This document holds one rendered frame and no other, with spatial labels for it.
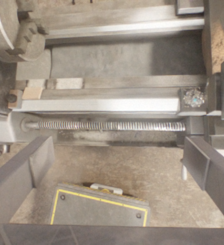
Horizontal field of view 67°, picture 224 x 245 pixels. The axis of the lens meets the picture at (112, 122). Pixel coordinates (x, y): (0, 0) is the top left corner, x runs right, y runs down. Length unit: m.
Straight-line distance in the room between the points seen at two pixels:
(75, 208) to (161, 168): 0.76
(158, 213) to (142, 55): 1.26
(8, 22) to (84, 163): 1.27
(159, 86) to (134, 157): 0.92
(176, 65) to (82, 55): 0.48
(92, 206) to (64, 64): 0.95
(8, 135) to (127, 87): 0.62
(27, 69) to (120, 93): 0.58
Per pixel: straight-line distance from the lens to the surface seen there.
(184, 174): 0.95
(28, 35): 0.64
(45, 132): 1.32
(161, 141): 1.16
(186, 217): 1.71
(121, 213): 1.32
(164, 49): 0.96
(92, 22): 0.93
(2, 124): 0.96
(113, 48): 0.97
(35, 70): 1.08
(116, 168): 1.58
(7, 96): 0.86
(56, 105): 0.81
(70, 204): 1.39
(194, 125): 0.79
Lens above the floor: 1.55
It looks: 79 degrees down
